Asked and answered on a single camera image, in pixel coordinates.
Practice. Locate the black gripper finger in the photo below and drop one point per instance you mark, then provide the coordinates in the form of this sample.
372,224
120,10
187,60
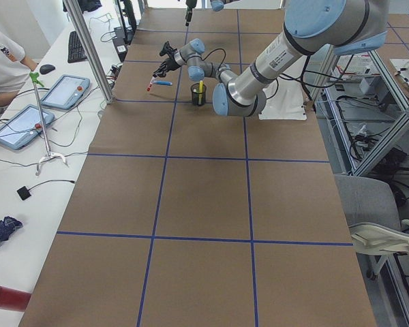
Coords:
167,49
161,71

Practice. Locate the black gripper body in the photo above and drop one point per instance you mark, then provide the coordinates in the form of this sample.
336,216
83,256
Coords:
189,13
170,63

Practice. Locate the blue marker pen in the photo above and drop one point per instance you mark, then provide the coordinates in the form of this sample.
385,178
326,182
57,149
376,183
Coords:
161,82

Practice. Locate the red capped white marker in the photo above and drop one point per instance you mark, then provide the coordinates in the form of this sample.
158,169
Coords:
150,84

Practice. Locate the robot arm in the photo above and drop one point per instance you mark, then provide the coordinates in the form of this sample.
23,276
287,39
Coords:
216,6

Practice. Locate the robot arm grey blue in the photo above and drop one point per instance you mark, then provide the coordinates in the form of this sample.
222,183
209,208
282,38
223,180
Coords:
350,26

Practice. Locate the yellow highlighter pen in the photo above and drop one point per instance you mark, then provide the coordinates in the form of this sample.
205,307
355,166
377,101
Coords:
200,92

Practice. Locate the black mesh pen cup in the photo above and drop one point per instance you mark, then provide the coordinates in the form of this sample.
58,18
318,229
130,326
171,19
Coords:
194,94

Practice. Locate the black keyboard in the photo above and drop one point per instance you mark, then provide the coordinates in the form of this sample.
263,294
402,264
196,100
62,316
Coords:
76,52

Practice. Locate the teach pendant tablet far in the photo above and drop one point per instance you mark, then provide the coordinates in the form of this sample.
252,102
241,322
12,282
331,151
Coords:
66,92

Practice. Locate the teach pendant tablet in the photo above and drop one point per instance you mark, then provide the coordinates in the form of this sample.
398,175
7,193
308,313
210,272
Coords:
66,92
21,129

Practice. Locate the black computer mouse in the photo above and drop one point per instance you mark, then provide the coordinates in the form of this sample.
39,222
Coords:
46,68

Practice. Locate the teach pendant tablet near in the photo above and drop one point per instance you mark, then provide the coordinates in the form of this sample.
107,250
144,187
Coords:
21,129

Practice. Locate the person in white shirt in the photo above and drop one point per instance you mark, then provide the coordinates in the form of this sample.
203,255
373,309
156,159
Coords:
15,67

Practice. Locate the small black square device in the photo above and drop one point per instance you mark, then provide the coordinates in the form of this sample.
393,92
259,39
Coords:
23,193

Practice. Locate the folded blue umbrella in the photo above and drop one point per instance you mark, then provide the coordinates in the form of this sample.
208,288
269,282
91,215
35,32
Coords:
8,225

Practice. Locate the grey office chair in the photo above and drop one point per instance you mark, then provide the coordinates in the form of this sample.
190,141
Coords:
373,219

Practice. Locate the red cylinder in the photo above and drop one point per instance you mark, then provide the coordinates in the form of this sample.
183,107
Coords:
13,300

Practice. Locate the aluminium frame post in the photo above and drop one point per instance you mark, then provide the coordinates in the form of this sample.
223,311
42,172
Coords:
82,30

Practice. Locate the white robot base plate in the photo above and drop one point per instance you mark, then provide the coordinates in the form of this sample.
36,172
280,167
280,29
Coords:
284,102

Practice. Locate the green handled reacher grabber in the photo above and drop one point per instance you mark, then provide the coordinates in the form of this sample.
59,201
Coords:
50,155

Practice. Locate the aluminium frame rack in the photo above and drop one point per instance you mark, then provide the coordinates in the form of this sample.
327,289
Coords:
364,120

